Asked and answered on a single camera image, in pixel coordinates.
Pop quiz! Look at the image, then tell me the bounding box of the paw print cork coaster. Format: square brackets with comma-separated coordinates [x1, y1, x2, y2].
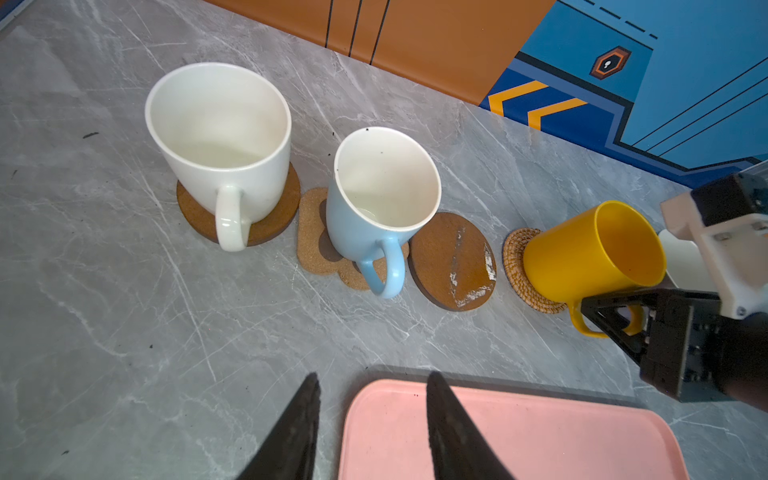
[297, 181, 425, 299]

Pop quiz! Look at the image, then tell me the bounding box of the woven rattan coaster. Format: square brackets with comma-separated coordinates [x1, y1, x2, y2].
[502, 227, 567, 314]

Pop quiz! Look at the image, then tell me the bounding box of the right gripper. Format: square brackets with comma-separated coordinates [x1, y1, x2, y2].
[580, 288, 767, 411]

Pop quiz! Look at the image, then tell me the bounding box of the glossy dark brown coaster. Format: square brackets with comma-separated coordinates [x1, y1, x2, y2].
[408, 212, 497, 312]

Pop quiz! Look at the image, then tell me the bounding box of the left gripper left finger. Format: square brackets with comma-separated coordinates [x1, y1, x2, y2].
[236, 373, 321, 480]

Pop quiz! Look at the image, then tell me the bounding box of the pink tray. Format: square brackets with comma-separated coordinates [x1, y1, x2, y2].
[338, 379, 688, 479]

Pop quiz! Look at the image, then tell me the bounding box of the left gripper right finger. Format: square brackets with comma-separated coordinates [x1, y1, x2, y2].
[426, 371, 514, 480]

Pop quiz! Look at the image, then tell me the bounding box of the yellow mug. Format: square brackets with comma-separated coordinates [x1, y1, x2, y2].
[522, 201, 667, 339]

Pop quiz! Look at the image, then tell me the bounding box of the light blue mug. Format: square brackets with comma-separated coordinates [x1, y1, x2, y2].
[326, 126, 442, 299]

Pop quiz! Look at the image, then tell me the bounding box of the plain brown wooden coaster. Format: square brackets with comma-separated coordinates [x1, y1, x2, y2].
[176, 163, 301, 247]

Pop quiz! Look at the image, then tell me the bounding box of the cream mug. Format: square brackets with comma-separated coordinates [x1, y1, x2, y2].
[144, 62, 292, 252]

